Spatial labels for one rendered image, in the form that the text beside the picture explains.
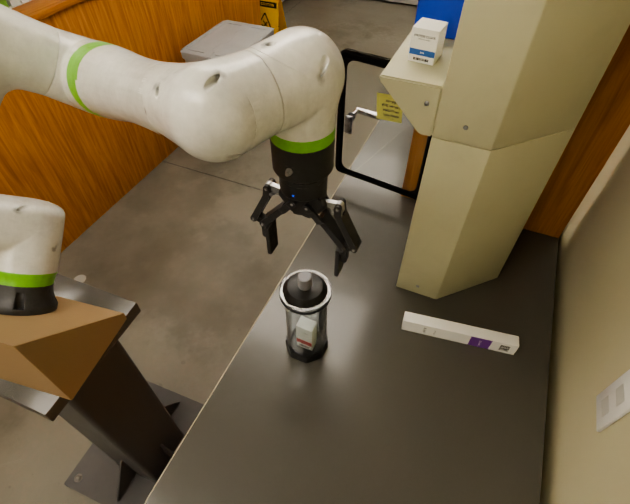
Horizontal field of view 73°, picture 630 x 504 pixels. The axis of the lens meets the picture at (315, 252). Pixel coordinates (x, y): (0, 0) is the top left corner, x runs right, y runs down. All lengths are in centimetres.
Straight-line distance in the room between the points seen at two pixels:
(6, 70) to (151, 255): 193
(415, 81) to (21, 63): 63
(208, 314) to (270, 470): 144
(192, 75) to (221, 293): 195
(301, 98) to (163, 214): 242
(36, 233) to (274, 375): 61
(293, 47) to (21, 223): 74
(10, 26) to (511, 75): 76
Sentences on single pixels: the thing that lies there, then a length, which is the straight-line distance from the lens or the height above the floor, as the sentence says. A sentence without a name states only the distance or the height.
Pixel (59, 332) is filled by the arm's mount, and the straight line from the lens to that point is 102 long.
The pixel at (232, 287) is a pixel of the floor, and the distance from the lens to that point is 237.
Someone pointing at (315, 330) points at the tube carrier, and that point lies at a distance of 93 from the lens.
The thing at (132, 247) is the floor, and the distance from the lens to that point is 274.
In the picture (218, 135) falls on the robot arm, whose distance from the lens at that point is 46.
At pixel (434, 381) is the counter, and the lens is 106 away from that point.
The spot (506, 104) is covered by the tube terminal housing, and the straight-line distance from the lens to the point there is 81.
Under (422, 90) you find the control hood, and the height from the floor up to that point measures 150.
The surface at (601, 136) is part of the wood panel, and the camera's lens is 127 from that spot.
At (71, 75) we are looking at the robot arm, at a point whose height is 156.
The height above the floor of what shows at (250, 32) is 65.
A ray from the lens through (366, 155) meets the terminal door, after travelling 135.
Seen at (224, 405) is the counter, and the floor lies 94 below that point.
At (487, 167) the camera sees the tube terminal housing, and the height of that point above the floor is 137.
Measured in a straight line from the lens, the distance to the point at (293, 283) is 86.
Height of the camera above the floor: 187
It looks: 49 degrees down
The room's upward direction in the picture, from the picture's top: straight up
